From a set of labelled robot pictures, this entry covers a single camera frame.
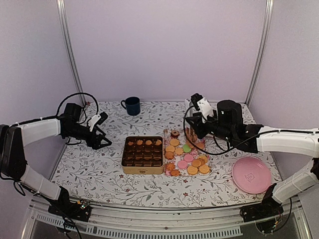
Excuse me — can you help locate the aluminium front rail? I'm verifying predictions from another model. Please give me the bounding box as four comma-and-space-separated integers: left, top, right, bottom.
21, 197, 313, 239

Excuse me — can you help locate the floral cookie tray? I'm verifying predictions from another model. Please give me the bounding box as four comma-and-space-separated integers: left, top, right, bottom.
163, 129, 211, 177

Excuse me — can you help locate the chocolate sprinkle donut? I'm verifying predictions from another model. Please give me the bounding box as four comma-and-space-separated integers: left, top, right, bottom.
170, 130, 180, 138

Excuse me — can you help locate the green macaron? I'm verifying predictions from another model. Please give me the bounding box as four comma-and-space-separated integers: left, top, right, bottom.
182, 144, 192, 153

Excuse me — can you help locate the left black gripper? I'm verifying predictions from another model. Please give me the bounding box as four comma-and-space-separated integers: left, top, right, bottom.
65, 123, 112, 149

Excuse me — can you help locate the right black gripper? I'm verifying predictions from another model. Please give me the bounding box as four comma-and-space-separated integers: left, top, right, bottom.
186, 110, 234, 143

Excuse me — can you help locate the right frame post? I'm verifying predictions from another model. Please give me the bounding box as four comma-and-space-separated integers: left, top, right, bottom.
245, 0, 274, 107

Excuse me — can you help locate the dark blue mug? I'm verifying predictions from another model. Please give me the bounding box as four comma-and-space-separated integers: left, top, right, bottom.
120, 97, 141, 116

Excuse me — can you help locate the gold cookie tin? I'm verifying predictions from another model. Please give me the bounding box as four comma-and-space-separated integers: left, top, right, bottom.
121, 136, 164, 175

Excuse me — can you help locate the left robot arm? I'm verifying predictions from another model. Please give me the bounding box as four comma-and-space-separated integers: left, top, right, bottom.
0, 103, 112, 216

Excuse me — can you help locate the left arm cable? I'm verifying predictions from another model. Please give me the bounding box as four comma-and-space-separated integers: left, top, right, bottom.
56, 92, 99, 118

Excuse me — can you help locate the pink macaron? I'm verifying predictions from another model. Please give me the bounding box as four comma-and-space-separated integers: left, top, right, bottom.
177, 160, 188, 169

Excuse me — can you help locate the left frame post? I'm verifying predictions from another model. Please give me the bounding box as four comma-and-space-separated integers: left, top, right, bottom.
56, 0, 83, 92

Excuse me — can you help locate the pink plate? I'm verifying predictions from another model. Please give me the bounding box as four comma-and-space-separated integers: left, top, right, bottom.
232, 157, 272, 194

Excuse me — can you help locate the floral tablecloth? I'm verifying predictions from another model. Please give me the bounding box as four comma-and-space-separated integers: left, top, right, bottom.
51, 102, 264, 208

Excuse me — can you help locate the frame post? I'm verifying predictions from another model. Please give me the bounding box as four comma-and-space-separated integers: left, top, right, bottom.
56, 0, 83, 92
245, 0, 274, 107

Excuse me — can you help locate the round waffle cookie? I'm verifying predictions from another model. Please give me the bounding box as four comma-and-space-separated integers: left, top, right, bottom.
187, 165, 198, 175
199, 164, 210, 174

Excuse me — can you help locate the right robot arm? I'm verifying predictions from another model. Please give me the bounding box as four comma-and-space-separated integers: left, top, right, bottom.
183, 94, 319, 217

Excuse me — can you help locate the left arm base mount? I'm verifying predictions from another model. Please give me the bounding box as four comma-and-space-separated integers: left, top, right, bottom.
48, 192, 92, 222

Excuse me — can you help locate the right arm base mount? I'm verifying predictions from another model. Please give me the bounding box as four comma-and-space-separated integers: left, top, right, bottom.
240, 199, 284, 222

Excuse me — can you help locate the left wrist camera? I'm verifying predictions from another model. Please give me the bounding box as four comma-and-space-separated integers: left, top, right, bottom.
87, 112, 108, 132

